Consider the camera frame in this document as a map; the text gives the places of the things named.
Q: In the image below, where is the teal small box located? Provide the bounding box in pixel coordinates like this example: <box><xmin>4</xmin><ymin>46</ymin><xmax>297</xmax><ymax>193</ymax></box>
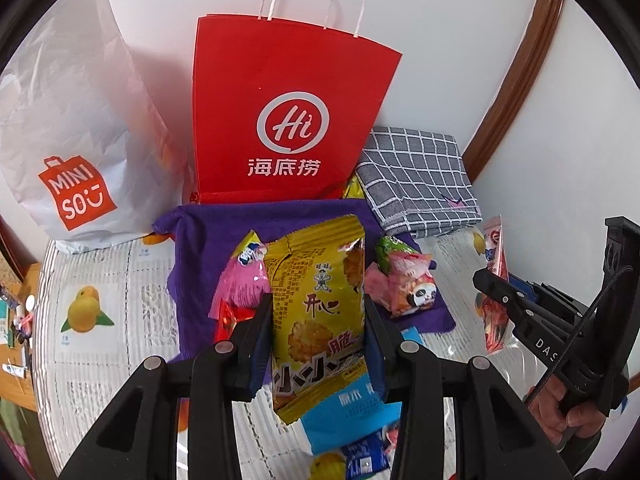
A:
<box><xmin>0</xmin><ymin>302</ymin><xmax>16</xmax><ymax>346</ymax></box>

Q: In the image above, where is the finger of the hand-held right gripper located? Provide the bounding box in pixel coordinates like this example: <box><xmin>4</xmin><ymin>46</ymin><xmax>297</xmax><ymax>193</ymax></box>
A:
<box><xmin>473</xmin><ymin>268</ymin><xmax>533</xmax><ymax>333</ymax></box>
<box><xmin>507</xmin><ymin>277</ymin><xmax>553</xmax><ymax>308</ymax></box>

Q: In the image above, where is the brown wooden door frame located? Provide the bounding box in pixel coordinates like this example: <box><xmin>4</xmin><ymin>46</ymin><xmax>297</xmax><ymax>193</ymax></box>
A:
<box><xmin>462</xmin><ymin>0</ymin><xmax>566</xmax><ymax>177</ymax></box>

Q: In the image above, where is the grey checked cloth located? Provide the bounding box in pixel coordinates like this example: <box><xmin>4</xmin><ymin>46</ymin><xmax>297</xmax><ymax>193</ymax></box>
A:
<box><xmin>361</xmin><ymin>126</ymin><xmax>483</xmax><ymax>238</ymax></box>

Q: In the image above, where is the pink panda snack packet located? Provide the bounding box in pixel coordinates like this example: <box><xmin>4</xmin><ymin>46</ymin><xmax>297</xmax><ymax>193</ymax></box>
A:
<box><xmin>364</xmin><ymin>251</ymin><xmax>441</xmax><ymax>318</ymax></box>

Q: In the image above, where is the purple cloth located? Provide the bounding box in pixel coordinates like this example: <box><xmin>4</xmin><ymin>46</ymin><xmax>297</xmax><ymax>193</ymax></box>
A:
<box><xmin>152</xmin><ymin>199</ymin><xmax>456</xmax><ymax>366</ymax></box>

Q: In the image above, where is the small red foil packet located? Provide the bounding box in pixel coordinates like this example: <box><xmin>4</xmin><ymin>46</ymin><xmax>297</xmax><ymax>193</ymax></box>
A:
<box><xmin>214</xmin><ymin>300</ymin><xmax>258</xmax><ymax>343</ymax></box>

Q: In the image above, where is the pink-red candy packet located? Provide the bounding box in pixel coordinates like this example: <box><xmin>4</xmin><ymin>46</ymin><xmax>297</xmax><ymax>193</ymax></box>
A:
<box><xmin>382</xmin><ymin>422</ymin><xmax>402</xmax><ymax>453</ymax></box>

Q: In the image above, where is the green triangular snack packet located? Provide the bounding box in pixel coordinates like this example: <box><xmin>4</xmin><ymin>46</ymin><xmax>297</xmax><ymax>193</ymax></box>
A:
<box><xmin>375</xmin><ymin>235</ymin><xmax>421</xmax><ymax>273</ymax></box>

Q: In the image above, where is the red paper bag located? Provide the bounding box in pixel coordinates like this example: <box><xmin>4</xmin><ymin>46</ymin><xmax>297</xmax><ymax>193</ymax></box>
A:
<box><xmin>192</xmin><ymin>0</ymin><xmax>403</xmax><ymax>206</ymax></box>

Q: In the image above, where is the yellow rice cracker packet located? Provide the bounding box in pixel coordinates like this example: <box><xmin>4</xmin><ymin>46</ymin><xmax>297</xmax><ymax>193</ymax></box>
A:
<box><xmin>263</xmin><ymin>214</ymin><xmax>368</xmax><ymax>423</ymax></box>

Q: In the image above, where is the dark red framed board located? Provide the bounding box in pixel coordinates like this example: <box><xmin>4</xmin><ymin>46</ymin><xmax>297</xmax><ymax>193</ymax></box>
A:
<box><xmin>0</xmin><ymin>212</ymin><xmax>26</xmax><ymax>283</ymax></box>

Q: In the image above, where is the fruit-printed white mat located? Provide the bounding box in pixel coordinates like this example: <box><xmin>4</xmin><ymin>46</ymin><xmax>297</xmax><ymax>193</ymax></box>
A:
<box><xmin>37</xmin><ymin>230</ymin><xmax>551</xmax><ymax>480</ymax></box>

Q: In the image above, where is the wooden desk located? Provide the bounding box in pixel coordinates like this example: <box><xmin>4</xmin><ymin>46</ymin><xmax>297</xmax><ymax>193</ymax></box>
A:
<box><xmin>0</xmin><ymin>262</ymin><xmax>43</xmax><ymax>411</ymax></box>

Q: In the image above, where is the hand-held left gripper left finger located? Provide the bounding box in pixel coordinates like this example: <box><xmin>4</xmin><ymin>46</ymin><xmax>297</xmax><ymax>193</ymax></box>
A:
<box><xmin>65</xmin><ymin>292</ymin><xmax>275</xmax><ymax>480</ymax></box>

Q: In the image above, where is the yellow-green snack packet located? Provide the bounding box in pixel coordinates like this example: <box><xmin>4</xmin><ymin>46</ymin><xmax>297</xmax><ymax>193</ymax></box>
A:
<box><xmin>341</xmin><ymin>174</ymin><xmax>368</xmax><ymax>201</ymax></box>

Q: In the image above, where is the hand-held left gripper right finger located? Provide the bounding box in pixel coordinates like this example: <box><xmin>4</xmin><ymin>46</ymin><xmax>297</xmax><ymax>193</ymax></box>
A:
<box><xmin>364</xmin><ymin>292</ymin><xmax>576</xmax><ymax>480</ymax></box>

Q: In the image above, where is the red and white snack packet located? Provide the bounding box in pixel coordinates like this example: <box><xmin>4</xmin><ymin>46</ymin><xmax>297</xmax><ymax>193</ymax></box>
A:
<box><xmin>481</xmin><ymin>215</ymin><xmax>513</xmax><ymax>356</ymax></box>

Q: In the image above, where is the light blue tissue pack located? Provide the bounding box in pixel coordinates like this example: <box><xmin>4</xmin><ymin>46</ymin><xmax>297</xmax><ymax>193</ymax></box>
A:
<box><xmin>300</xmin><ymin>327</ymin><xmax>423</xmax><ymax>456</ymax></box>

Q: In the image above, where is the person's right hand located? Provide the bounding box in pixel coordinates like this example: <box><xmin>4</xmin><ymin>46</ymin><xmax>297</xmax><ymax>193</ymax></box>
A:
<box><xmin>530</xmin><ymin>375</ymin><xmax>608</xmax><ymax>443</ymax></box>

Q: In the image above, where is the white paper bag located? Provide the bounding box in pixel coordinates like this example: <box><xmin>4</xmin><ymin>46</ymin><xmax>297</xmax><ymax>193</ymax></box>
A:
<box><xmin>0</xmin><ymin>0</ymin><xmax>188</xmax><ymax>253</ymax></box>

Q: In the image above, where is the small dark blue packet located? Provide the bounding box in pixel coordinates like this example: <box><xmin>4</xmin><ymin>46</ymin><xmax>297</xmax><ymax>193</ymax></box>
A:
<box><xmin>341</xmin><ymin>432</ymin><xmax>391</xmax><ymax>480</ymax></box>

